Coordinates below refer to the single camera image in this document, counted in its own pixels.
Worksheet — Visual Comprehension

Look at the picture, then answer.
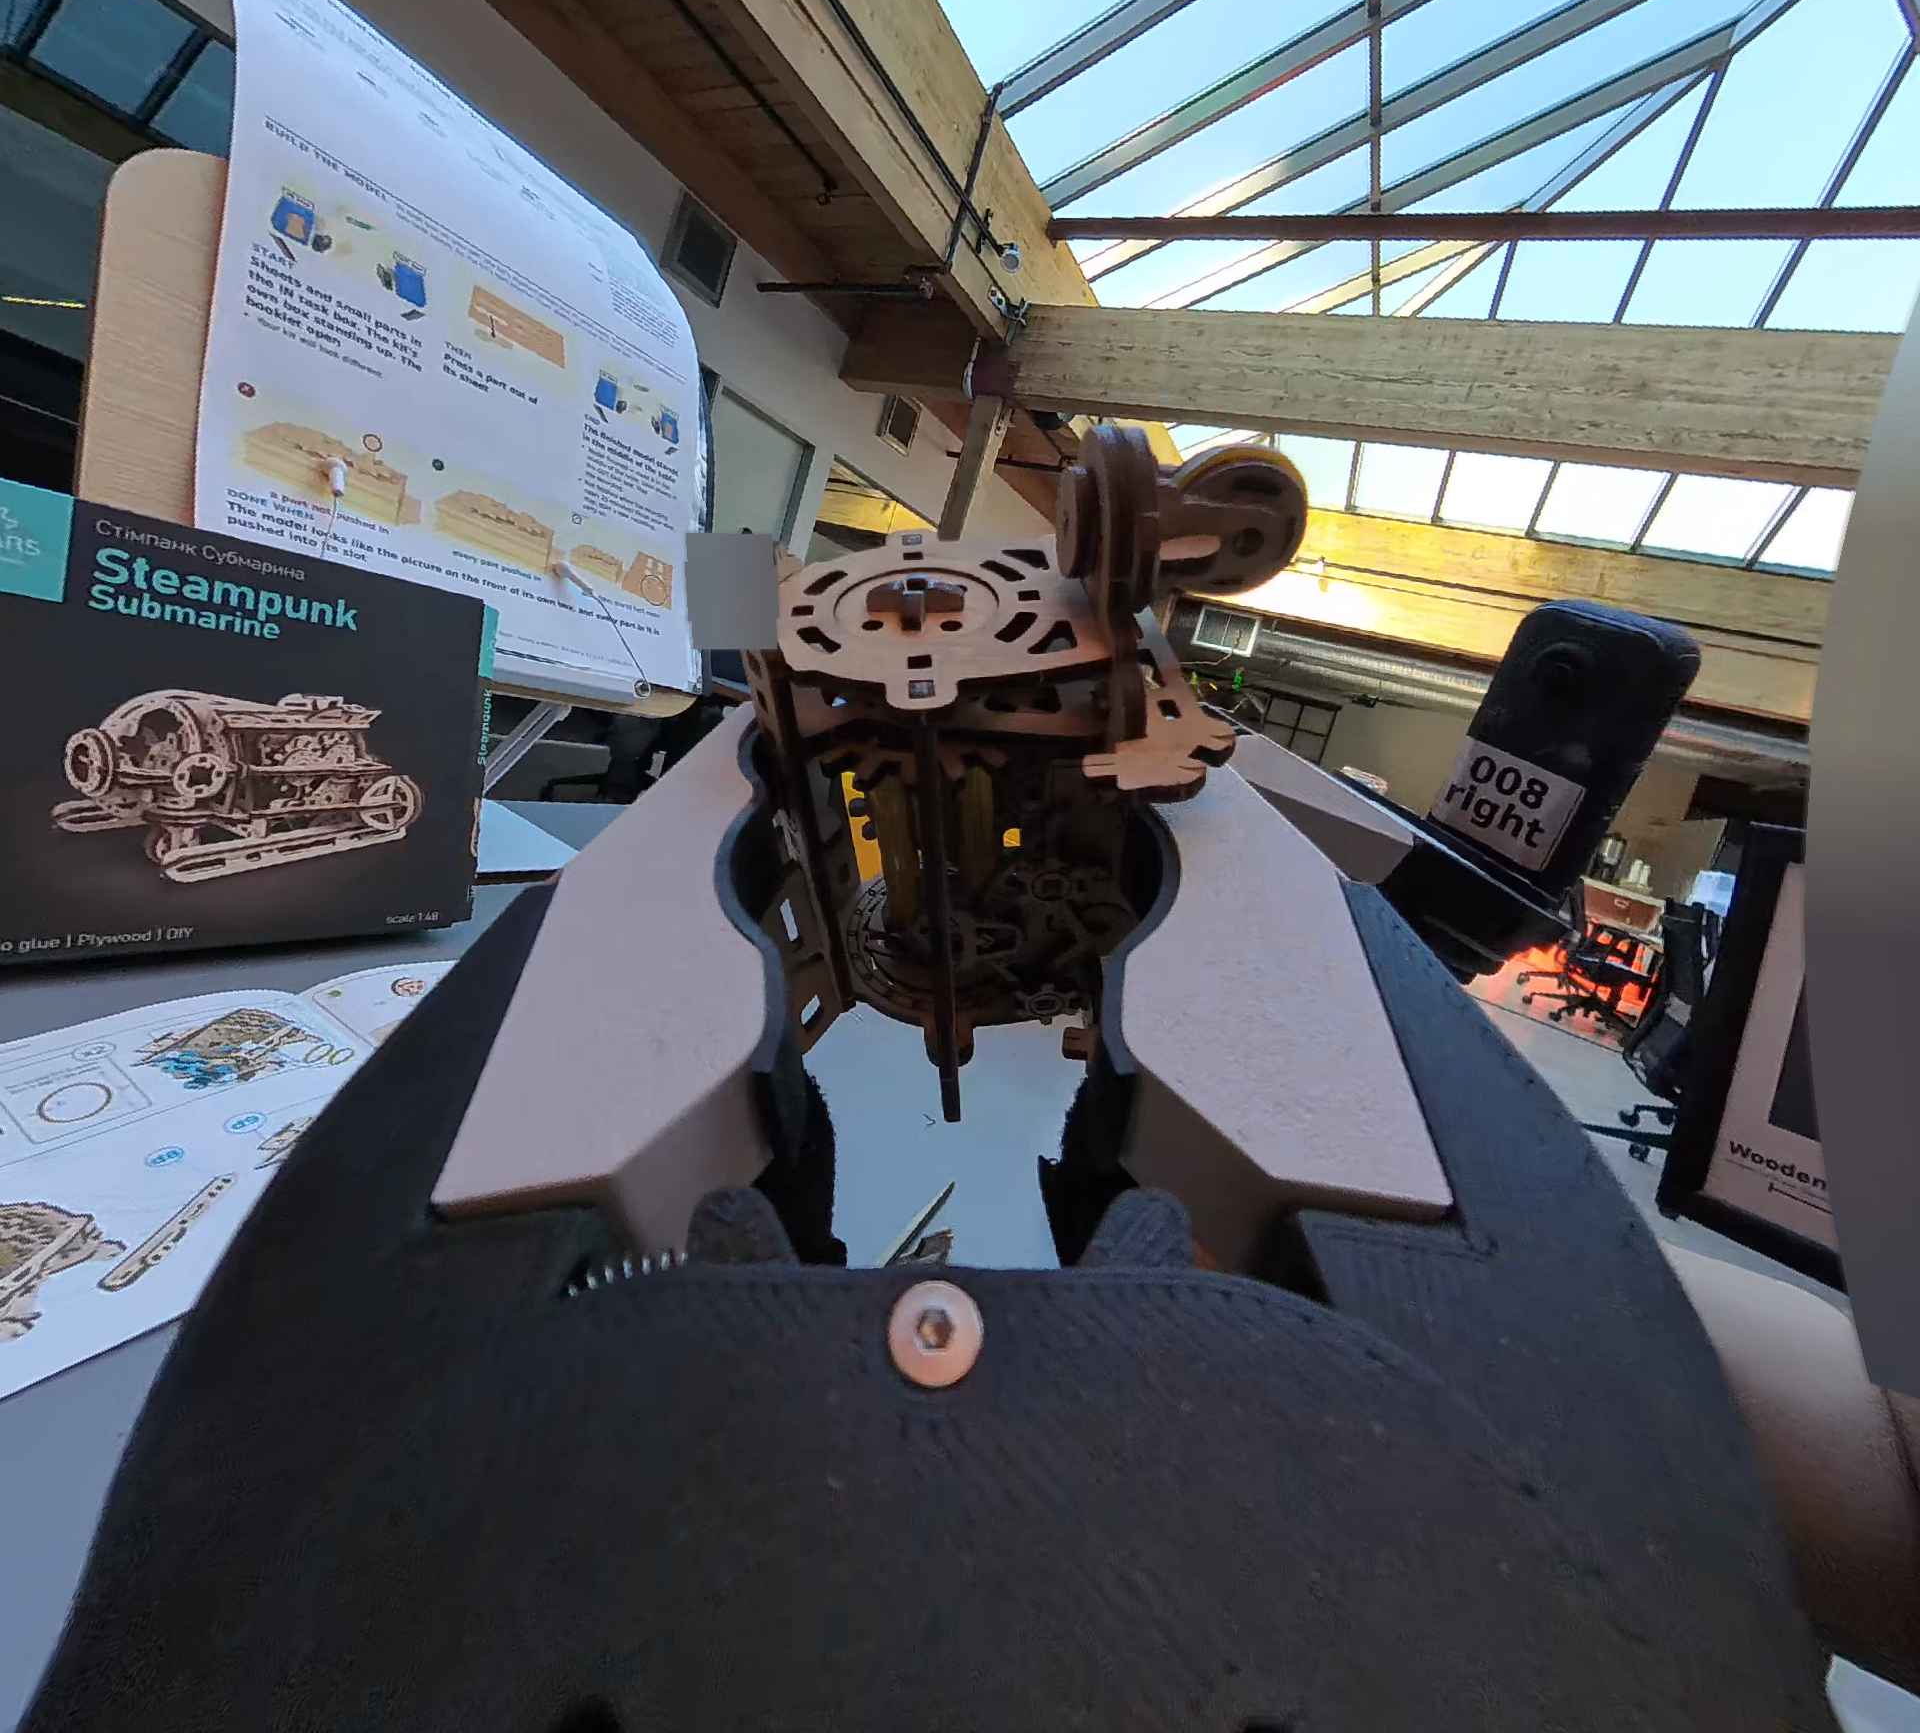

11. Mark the open assembly booklet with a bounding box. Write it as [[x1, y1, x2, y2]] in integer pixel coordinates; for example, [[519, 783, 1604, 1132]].
[[0, 958, 458, 1404]]

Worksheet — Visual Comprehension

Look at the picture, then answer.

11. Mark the person's right forearm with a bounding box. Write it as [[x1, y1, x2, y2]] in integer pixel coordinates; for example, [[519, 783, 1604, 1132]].
[[1656, 1238, 1920, 1690]]

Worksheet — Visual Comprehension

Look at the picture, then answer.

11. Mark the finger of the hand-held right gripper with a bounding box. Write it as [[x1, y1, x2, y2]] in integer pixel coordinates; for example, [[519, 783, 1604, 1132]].
[[1232, 729, 1421, 884]]

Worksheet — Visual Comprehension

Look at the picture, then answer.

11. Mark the black model kit box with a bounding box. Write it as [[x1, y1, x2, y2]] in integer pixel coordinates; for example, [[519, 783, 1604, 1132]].
[[0, 475, 498, 961]]

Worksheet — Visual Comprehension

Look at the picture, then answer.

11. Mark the wooden document stand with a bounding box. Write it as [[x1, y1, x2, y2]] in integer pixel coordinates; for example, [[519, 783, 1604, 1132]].
[[75, 146, 706, 790]]

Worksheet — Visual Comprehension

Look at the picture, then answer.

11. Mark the black framed tag sign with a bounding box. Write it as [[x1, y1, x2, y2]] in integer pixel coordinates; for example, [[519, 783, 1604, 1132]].
[[1656, 818, 1851, 1291]]

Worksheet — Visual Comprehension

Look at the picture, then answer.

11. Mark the black office chair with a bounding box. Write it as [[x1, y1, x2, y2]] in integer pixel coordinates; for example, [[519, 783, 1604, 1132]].
[[1583, 900, 1702, 1164], [1516, 930, 1613, 1027]]

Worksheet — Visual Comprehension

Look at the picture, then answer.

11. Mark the brown wooden submarine model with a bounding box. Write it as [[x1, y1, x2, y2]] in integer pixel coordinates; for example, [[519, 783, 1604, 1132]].
[[740, 418, 1311, 1125]]

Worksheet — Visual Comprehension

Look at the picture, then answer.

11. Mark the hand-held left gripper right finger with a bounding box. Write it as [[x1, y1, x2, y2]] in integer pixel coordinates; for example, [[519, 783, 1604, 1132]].
[[1038, 766, 1454, 1268]]

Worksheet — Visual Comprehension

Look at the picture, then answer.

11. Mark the white printed instruction sheet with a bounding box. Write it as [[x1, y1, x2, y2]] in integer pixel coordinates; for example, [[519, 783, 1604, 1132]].
[[195, 0, 706, 701]]

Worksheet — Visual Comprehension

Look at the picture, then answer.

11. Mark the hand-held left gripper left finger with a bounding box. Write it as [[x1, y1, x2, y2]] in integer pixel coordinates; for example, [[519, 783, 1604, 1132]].
[[433, 705, 846, 1268]]

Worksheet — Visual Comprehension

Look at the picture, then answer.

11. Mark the large grey wall vent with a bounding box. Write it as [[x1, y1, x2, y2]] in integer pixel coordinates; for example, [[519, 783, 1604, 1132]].
[[662, 191, 740, 306]]

